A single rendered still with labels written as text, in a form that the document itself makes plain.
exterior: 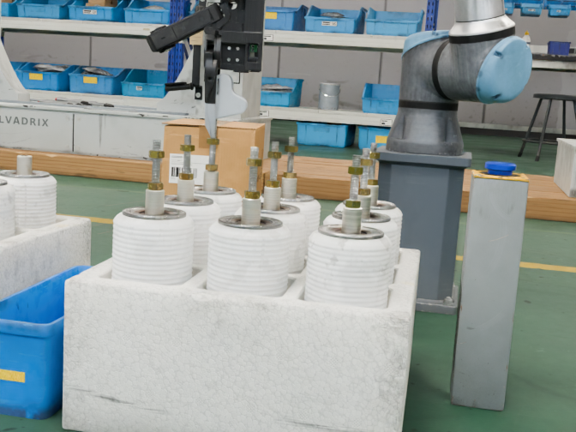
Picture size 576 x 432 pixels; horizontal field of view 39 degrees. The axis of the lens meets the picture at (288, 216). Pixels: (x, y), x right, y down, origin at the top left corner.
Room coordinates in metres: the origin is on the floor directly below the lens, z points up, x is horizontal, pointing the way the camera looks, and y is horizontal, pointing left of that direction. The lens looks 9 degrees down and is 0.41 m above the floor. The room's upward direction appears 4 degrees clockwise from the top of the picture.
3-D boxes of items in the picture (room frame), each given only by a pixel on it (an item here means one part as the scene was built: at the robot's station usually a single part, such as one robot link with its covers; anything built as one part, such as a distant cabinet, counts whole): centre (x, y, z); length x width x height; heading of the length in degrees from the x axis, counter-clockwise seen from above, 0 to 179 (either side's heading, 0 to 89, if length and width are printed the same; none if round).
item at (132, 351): (1.04, 0.02, 0.09); 0.39 x 0.39 x 0.18; 80
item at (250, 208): (0.92, 0.04, 0.26); 0.02 x 0.02 x 0.03
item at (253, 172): (0.92, 0.04, 0.30); 0.01 x 0.01 x 0.08
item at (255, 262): (0.92, 0.04, 0.16); 0.10 x 0.10 x 0.18
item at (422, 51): (1.59, -0.27, 0.47); 0.13 x 0.12 x 0.14; 35
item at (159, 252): (0.95, 0.16, 0.16); 0.10 x 0.10 x 0.18
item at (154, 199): (0.95, 0.16, 0.26); 0.02 x 0.02 x 0.03
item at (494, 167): (1.06, -0.28, 0.32); 0.04 x 0.04 x 0.02
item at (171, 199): (1.06, 0.14, 0.25); 0.08 x 0.08 x 0.01
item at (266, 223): (0.92, 0.04, 0.25); 0.08 x 0.08 x 0.01
